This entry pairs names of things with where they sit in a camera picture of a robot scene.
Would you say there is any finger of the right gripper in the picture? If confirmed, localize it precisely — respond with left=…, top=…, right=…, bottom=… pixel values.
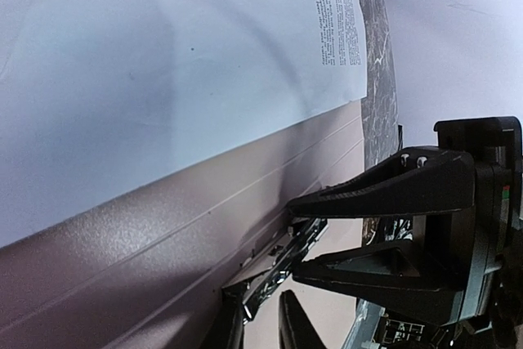
left=293, top=239, right=464, bottom=323

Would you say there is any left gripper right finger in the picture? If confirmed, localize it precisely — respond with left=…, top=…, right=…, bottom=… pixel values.
left=279, top=290, right=326, bottom=349

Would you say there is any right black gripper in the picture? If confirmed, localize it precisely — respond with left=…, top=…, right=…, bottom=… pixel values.
left=287, top=116, right=522, bottom=324

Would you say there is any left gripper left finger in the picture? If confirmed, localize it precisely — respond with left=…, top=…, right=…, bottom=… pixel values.
left=225, top=297, right=244, bottom=349

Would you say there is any tan folder metal clip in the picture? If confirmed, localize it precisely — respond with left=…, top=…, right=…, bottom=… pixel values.
left=222, top=218, right=328, bottom=324

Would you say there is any tan brown folder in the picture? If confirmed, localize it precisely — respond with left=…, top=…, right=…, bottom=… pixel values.
left=1, top=102, right=364, bottom=348

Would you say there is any printed paper sheet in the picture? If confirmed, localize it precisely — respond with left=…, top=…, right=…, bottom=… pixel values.
left=1, top=0, right=367, bottom=245

